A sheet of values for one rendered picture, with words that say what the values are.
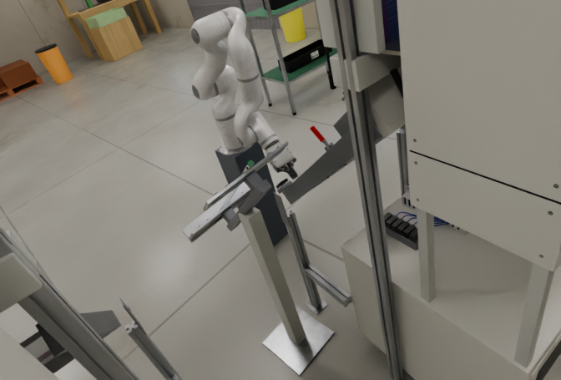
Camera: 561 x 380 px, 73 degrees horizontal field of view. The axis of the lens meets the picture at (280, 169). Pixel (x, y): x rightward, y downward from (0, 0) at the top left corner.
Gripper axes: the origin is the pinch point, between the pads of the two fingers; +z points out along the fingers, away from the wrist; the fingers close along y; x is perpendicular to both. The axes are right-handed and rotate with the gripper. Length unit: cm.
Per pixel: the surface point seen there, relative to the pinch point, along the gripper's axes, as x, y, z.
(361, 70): 87, 13, -3
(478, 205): 87, 10, 33
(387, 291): 34, 13, 52
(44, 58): -530, 25, -469
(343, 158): 57, 10, 9
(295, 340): -33, 33, 62
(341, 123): 61, 6, 1
